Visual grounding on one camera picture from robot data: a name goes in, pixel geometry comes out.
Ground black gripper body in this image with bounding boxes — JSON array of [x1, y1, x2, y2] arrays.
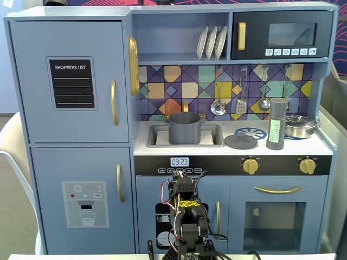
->
[[171, 171, 190, 185]]

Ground gray salt shaker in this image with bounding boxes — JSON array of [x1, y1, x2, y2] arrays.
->
[[266, 97, 288, 151]]

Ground black control panel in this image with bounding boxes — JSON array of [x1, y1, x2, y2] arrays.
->
[[134, 155, 333, 176]]

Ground blue dishwasher door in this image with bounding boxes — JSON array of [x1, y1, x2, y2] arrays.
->
[[135, 175, 231, 254]]

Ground gray plastic pot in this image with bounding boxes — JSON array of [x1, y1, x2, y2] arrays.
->
[[164, 112, 204, 145]]

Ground gray toy sink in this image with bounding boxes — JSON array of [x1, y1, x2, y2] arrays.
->
[[146, 123, 226, 148]]

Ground blue oven door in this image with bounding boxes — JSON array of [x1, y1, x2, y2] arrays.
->
[[227, 175, 329, 254]]

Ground gold stove knob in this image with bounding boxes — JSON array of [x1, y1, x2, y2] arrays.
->
[[299, 158, 317, 175], [242, 158, 260, 176]]

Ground gray pot lid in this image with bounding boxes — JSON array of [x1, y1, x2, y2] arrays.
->
[[223, 132, 258, 150]]

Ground gold toy faucet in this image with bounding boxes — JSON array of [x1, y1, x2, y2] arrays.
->
[[164, 100, 207, 121]]

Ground metal toy skimmer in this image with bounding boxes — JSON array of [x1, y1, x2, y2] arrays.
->
[[210, 66, 227, 116]]

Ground metal toy spatula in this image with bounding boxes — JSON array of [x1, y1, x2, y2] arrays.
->
[[235, 66, 249, 115]]

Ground metal toy ladle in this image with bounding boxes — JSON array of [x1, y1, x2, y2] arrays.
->
[[258, 64, 271, 112]]

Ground gold toy phone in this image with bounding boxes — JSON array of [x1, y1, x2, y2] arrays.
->
[[127, 35, 140, 96]]

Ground steel toy pot with lid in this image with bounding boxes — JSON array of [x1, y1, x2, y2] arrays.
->
[[283, 114, 320, 139]]

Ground blue freezer door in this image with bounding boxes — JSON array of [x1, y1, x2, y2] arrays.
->
[[30, 147, 136, 254]]

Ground metal toy hanging utensil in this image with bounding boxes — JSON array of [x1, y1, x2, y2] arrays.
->
[[282, 64, 293, 111]]

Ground white toy plate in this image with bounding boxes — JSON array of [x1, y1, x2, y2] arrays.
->
[[205, 25, 218, 60], [196, 25, 209, 60], [214, 25, 228, 60]]

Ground blue wooden toy kitchen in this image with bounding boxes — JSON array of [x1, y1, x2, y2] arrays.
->
[[3, 2, 339, 255]]

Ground black shopping list chalkboard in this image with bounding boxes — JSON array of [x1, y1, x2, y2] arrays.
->
[[45, 56, 98, 111]]

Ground gray desk divider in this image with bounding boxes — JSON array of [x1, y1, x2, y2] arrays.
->
[[318, 108, 347, 258]]

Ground dark microwave door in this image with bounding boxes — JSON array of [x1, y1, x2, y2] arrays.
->
[[230, 10, 334, 60]]

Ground white chair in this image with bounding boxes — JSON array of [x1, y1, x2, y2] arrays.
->
[[0, 111, 41, 255]]

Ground blue fridge door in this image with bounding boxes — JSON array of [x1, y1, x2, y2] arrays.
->
[[9, 21, 130, 144]]

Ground black camera cable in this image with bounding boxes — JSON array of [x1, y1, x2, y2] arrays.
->
[[192, 170, 228, 242]]

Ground red white servo wires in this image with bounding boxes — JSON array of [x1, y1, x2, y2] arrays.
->
[[161, 180, 185, 244]]

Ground gold dishwasher handle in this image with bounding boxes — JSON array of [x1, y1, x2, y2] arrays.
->
[[215, 200, 222, 235]]

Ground gold freezer door handle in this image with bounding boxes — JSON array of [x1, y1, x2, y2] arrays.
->
[[116, 164, 125, 204]]

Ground gold oven handle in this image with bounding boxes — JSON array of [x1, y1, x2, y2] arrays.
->
[[254, 185, 301, 194]]

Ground gold fridge door handle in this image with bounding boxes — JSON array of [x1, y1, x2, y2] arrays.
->
[[110, 79, 120, 126]]

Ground long black power cable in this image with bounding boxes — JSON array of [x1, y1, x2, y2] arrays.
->
[[214, 250, 261, 260]]

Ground gold microwave handle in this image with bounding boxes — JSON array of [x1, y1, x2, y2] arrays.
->
[[237, 22, 247, 51]]

